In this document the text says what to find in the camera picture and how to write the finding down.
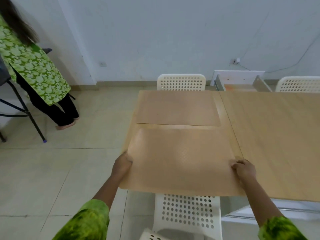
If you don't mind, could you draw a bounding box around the person's right hand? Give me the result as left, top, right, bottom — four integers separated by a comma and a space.
231, 159, 258, 184

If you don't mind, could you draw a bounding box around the person's left hand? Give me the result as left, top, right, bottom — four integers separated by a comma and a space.
112, 151, 133, 178

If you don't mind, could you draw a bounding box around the person's left forearm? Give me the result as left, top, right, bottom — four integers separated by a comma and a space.
91, 172, 128, 211

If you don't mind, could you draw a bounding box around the person's right forearm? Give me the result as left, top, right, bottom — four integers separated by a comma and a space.
240, 178, 287, 228

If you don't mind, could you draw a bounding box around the white perforated plastic chair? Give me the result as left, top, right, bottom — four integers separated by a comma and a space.
157, 73, 207, 92
275, 76, 320, 93
139, 193, 223, 240

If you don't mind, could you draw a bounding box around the green left sleeve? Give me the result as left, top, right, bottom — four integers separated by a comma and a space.
51, 198, 110, 240

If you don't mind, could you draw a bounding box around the green sleeve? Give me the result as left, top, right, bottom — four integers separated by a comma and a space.
257, 216, 309, 240
51, 198, 110, 240

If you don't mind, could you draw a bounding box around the green right sleeve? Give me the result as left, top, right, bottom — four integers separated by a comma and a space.
257, 216, 309, 240

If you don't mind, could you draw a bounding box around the white open drawer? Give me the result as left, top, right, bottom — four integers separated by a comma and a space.
211, 70, 273, 93

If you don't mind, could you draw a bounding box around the white table frame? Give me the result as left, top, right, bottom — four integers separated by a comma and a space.
221, 197, 320, 223

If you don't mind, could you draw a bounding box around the thin dark cable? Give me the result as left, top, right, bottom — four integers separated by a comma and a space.
236, 35, 320, 73

